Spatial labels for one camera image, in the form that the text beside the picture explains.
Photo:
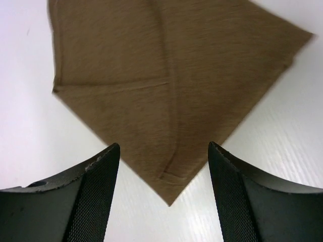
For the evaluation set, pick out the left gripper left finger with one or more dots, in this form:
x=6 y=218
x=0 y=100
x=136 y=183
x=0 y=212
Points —
x=73 y=205

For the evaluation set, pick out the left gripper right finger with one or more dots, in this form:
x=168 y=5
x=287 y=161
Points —
x=254 y=205

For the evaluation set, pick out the brown cloth napkin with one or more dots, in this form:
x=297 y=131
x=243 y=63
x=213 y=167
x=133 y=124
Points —
x=164 y=78

